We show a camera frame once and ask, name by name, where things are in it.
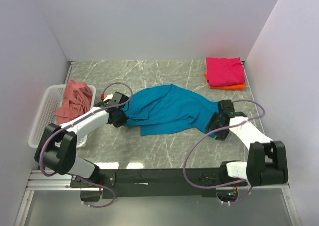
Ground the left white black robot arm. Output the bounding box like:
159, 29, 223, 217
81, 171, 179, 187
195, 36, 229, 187
34, 92, 130, 187

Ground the blue t shirt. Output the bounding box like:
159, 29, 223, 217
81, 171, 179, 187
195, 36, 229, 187
124, 84, 219, 136

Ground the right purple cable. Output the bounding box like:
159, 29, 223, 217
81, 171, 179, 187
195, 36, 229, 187
183, 100, 266, 206

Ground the salmon crumpled t shirt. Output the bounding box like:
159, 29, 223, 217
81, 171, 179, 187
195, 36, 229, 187
54, 80, 93, 125

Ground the white plastic basket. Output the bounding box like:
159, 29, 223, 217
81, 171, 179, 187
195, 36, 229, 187
28, 84, 97, 149

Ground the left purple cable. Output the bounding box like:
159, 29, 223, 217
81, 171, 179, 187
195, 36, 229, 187
39, 82, 132, 209

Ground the purple cable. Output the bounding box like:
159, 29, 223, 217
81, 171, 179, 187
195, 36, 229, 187
183, 100, 266, 206
39, 82, 132, 209

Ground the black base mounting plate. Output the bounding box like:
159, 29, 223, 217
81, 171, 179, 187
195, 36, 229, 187
69, 168, 247, 202

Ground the folded orange t shirt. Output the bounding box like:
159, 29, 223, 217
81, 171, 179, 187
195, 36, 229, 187
209, 82, 246, 91

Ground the folded pink t shirt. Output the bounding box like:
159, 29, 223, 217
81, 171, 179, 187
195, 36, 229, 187
206, 57, 245, 87

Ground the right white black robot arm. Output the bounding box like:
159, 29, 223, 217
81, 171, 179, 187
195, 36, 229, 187
205, 100, 288, 186

